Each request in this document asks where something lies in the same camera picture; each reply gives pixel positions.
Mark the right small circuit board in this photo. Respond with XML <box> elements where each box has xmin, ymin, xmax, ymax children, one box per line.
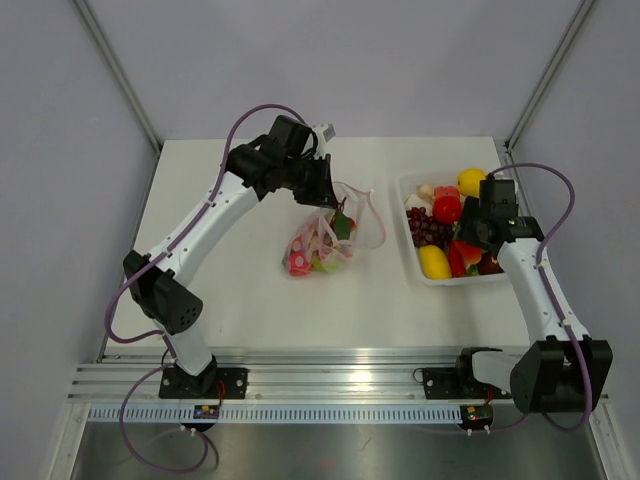
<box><xmin>460</xmin><ymin>404</ymin><xmax>494</xmax><ymax>431</ymax></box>

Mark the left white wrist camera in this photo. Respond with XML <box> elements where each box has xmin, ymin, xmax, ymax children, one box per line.
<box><xmin>312</xmin><ymin>123</ymin><xmax>336</xmax><ymax>158</ymax></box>

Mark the aluminium frame post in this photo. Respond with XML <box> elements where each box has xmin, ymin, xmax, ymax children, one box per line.
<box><xmin>504</xmin><ymin>0</ymin><xmax>599</xmax><ymax>154</ymax></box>
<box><xmin>70</xmin><ymin>0</ymin><xmax>163</xmax><ymax>158</ymax></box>

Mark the right aluminium frame post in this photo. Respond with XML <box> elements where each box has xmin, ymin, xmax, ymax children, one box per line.
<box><xmin>504</xmin><ymin>0</ymin><xmax>599</xmax><ymax>154</ymax></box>

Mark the green pear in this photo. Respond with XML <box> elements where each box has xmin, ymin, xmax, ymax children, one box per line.
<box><xmin>311</xmin><ymin>255</ymin><xmax>342</xmax><ymax>274</ymax></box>

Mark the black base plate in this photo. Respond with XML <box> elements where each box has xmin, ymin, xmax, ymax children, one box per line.
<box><xmin>413</xmin><ymin>367</ymin><xmax>511</xmax><ymax>401</ymax></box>
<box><xmin>159</xmin><ymin>367</ymin><xmax>249</xmax><ymax>400</ymax></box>

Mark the left small circuit board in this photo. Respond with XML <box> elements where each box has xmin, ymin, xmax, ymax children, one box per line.
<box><xmin>194</xmin><ymin>405</ymin><xmax>220</xmax><ymax>419</ymax></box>

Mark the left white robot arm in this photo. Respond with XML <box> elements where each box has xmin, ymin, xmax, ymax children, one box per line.
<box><xmin>123</xmin><ymin>115</ymin><xmax>338</xmax><ymax>398</ymax></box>

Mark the red chili pepper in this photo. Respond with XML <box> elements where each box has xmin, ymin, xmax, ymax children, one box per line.
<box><xmin>448</xmin><ymin>241</ymin><xmax>467</xmax><ymax>278</ymax></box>

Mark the white garlic bulb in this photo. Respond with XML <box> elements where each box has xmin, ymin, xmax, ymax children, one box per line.
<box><xmin>404</xmin><ymin>183</ymin><xmax>435</xmax><ymax>215</ymax></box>

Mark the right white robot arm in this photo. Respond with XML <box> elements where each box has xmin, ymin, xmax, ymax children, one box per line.
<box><xmin>453</xmin><ymin>176</ymin><xmax>613</xmax><ymax>416</ymax></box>

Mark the aluminium mounting rail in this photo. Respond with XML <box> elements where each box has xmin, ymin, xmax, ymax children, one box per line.
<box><xmin>67</xmin><ymin>347</ymin><xmax>611</xmax><ymax>406</ymax></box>

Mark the yellow lemon top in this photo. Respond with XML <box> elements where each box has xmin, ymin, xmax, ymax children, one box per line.
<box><xmin>457</xmin><ymin>168</ymin><xmax>486</xmax><ymax>198</ymax></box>

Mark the clear pink zip top bag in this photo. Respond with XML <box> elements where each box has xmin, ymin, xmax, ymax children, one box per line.
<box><xmin>282</xmin><ymin>182</ymin><xmax>387</xmax><ymax>278</ymax></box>

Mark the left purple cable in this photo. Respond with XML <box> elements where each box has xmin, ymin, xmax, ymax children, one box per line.
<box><xmin>105</xmin><ymin>103</ymin><xmax>306</xmax><ymax>474</ymax></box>

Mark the white slotted cable duct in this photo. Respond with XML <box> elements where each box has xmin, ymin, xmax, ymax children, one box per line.
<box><xmin>87</xmin><ymin>403</ymin><xmax>464</xmax><ymax>425</ymax></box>

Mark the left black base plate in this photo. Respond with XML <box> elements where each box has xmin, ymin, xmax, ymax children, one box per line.
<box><xmin>159</xmin><ymin>367</ymin><xmax>249</xmax><ymax>400</ymax></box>

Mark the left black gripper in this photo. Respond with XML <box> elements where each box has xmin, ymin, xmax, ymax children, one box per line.
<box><xmin>282</xmin><ymin>153</ymin><xmax>339</xmax><ymax>209</ymax></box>

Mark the small circuit board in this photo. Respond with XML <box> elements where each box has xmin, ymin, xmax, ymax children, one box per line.
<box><xmin>194</xmin><ymin>405</ymin><xmax>220</xmax><ymax>419</ymax></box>
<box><xmin>460</xmin><ymin>404</ymin><xmax>494</xmax><ymax>431</ymax></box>

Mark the dark grape bunch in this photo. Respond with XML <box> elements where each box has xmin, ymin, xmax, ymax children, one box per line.
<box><xmin>406</xmin><ymin>207</ymin><xmax>454</xmax><ymax>250</ymax></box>

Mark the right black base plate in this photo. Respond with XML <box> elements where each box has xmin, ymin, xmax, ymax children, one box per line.
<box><xmin>413</xmin><ymin>367</ymin><xmax>511</xmax><ymax>401</ymax></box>

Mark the yellow mango upper left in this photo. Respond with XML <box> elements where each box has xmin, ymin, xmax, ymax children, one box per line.
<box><xmin>418</xmin><ymin>245</ymin><xmax>452</xmax><ymax>280</ymax></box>

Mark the left aluminium frame post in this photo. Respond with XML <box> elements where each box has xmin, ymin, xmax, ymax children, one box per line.
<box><xmin>70</xmin><ymin>0</ymin><xmax>163</xmax><ymax>158</ymax></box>

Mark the white plastic fruit basket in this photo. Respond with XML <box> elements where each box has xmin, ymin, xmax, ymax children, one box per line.
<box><xmin>393</xmin><ymin>170</ymin><xmax>508</xmax><ymax>286</ymax></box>

